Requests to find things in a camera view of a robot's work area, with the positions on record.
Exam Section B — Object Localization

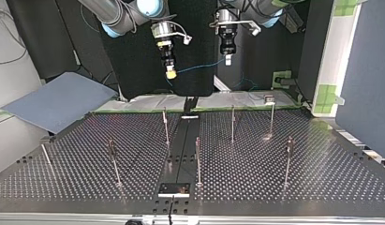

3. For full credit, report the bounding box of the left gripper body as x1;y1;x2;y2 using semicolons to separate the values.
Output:
217;24;238;56

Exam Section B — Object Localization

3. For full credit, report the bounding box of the grey board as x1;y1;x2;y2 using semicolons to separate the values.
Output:
0;71;119;135

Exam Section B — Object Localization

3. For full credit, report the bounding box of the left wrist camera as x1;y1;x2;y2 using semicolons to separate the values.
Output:
209;18;262;38

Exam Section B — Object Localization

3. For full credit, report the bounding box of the blue cable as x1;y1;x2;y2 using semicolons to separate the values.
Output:
163;56;260;92

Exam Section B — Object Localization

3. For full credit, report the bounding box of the grey cable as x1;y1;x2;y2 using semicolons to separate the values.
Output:
0;7;28;68

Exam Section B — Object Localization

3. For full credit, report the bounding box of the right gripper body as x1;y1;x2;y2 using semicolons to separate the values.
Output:
156;37;176;68

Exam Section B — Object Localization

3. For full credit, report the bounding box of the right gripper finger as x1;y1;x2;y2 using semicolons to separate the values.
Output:
165;64;178;80

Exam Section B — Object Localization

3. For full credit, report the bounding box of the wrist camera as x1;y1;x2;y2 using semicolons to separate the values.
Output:
209;18;262;38
150;20;193;47

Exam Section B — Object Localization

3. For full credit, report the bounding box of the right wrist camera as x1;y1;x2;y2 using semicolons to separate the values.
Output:
150;20;193;47

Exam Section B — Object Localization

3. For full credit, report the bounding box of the connector holder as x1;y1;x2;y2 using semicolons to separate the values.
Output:
263;94;276;137

